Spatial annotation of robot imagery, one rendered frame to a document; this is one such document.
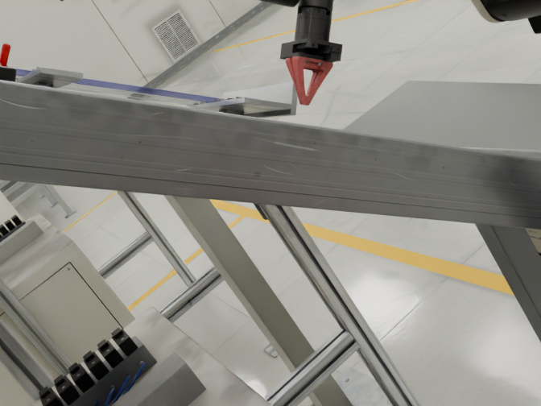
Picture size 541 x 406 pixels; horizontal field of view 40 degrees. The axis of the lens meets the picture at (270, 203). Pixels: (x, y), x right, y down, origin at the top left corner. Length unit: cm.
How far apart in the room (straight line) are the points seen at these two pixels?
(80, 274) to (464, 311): 98
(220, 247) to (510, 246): 57
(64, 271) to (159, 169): 150
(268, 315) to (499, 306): 58
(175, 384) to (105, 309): 114
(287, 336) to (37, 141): 120
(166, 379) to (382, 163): 44
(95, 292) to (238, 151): 152
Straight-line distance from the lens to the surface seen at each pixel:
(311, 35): 122
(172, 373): 92
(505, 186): 67
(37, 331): 198
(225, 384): 92
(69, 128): 50
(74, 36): 877
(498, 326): 181
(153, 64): 894
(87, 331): 205
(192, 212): 150
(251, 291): 158
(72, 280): 201
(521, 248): 140
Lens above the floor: 105
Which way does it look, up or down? 19 degrees down
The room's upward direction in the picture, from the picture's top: 34 degrees counter-clockwise
